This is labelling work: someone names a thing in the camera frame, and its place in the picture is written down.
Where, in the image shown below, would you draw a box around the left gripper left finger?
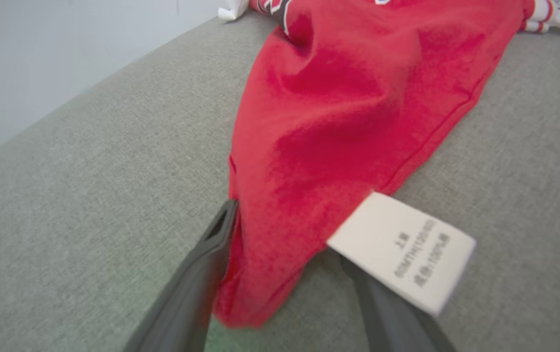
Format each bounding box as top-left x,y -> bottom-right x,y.
123,198 -> 239,352

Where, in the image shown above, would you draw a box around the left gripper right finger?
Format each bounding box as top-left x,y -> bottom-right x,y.
341,254 -> 456,352

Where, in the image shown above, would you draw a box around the red shorts with white stripe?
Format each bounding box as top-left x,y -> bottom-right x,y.
214,0 -> 560,329

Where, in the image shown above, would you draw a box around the grey fabric sofa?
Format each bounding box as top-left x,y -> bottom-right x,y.
0,10 -> 560,352

